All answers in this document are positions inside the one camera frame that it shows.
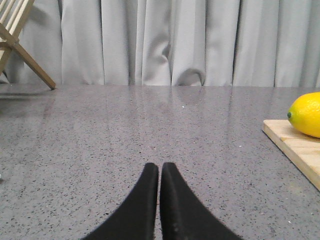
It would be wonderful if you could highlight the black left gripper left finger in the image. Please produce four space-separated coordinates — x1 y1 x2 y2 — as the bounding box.
84 163 159 240

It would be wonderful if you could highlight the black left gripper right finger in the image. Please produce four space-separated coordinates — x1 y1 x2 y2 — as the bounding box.
160 162 241 240

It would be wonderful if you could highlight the wooden cutting board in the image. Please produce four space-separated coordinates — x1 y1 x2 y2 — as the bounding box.
263 119 320 189

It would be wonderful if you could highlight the yellow lemon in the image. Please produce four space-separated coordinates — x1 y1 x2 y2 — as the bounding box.
287 92 320 138

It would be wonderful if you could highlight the grey curtain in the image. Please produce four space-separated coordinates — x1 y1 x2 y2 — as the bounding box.
0 0 320 88

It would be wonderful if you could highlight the wooden folding rack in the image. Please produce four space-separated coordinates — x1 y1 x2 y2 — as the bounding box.
0 0 56 90

